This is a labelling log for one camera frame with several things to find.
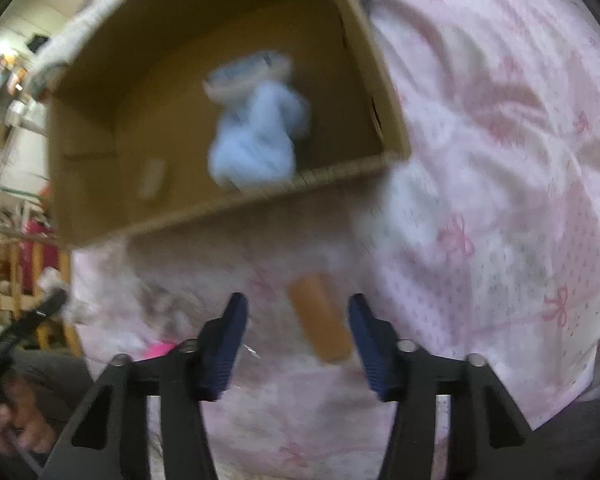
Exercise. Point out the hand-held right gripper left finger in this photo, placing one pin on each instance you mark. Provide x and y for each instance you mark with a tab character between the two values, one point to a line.
225	355

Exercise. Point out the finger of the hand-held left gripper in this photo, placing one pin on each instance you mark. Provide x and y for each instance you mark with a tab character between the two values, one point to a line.
50	307

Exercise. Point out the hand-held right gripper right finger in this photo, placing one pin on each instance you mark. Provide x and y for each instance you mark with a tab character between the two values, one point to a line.
375	360

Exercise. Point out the pink plush toy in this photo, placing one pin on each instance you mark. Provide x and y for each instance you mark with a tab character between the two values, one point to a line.
158	350

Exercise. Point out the tan cylindrical roll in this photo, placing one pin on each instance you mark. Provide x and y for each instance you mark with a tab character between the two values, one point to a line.
320	320

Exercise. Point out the cardboard box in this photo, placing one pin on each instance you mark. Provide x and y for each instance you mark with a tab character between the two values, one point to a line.
105	110

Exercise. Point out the light blue plush toy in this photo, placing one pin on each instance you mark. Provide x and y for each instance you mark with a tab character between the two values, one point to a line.
255	135

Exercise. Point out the person's left hand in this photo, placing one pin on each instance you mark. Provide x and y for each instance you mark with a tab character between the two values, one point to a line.
25	425

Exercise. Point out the yellow wooden rack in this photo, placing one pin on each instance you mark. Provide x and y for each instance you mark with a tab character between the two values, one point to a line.
10	280

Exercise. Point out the person's grey clothing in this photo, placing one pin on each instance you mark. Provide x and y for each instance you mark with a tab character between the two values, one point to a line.
60	380

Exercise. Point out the white duvet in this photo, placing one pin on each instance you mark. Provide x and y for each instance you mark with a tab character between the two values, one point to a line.
65	45

